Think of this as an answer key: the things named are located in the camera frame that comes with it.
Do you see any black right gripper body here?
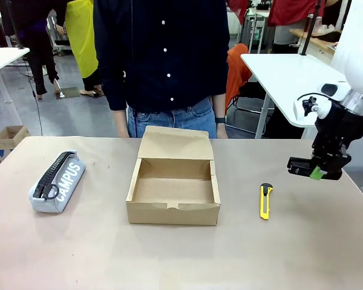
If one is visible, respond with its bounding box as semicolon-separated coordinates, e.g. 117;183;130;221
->
310;102;363;181

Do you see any brown cardboard box with lid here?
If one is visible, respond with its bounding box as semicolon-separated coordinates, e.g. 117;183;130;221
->
125;125;221;226

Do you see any person's left forearm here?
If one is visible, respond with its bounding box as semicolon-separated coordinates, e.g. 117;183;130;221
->
211;93;228;119

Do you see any person's right forearm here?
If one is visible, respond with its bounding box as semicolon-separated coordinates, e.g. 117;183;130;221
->
112;108;130;127

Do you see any open cardboard box on floor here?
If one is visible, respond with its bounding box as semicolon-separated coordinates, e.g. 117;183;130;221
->
0;125;31;150

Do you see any person's left hand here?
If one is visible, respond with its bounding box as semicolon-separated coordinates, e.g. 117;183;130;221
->
215;122;229;139

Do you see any yellow black utility knife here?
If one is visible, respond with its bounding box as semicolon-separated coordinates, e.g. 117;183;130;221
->
259;182;274;221

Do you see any white table with slanted leg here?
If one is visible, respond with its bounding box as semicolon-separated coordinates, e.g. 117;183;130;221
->
240;53;347;139

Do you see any wooden workbench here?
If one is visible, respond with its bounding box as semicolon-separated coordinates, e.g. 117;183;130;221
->
289;28;341;57

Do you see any orange cloth on chair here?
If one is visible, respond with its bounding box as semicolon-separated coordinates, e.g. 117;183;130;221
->
225;43;252;114

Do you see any black pole stand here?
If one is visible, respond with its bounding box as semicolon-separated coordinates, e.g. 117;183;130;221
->
300;0;322;57

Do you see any person in red shirt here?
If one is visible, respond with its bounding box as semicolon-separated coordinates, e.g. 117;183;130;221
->
267;0;325;54

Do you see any person in dark button shirt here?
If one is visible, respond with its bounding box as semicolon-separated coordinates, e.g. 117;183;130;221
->
93;0;231;139

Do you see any grey Campus zipper pencil case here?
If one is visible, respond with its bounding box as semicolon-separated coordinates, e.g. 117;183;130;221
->
28;150;87;214

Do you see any person in yellow apron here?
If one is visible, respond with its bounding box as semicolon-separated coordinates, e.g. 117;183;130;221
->
64;0;104;98

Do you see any person in dark purple clothes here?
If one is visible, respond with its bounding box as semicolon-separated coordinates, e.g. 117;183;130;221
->
5;0;63;100

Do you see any white table with straight leg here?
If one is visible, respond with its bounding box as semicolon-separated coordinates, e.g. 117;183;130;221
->
0;47;30;105

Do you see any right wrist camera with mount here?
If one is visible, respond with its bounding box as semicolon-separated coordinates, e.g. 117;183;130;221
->
293;95;333;120

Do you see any black cable at right wrist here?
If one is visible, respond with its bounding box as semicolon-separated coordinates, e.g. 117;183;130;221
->
296;92;325;102

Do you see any black metal chair frame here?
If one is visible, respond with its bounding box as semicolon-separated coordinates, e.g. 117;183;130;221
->
226;89;275;134

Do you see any thin black floor cable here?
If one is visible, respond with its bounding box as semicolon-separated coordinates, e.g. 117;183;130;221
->
25;59;45;137

